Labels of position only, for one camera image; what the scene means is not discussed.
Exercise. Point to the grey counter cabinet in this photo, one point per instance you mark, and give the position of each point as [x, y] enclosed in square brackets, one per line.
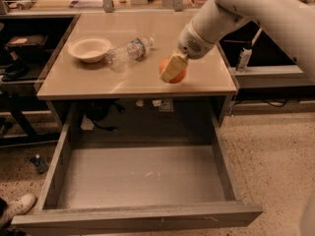
[70, 79]

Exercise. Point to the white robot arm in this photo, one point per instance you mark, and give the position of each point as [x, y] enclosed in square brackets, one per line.
[289, 23]

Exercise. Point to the small black floor device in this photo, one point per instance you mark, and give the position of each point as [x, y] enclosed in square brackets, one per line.
[39, 164]

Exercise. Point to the white sneaker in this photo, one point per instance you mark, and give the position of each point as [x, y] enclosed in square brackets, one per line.
[18, 206]

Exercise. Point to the grey open drawer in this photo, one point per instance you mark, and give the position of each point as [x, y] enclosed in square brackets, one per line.
[158, 171]

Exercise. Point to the clear plastic water bottle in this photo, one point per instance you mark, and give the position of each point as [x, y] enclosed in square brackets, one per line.
[128, 52]

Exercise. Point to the white bottle with nozzle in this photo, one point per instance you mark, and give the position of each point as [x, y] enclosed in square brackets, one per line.
[246, 52]

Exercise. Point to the orange fruit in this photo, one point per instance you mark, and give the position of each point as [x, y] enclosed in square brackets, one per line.
[181, 77]

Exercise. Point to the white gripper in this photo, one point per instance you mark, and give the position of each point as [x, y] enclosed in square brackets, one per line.
[193, 42]

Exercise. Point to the white paper bowl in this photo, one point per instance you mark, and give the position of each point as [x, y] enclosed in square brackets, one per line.
[89, 49]

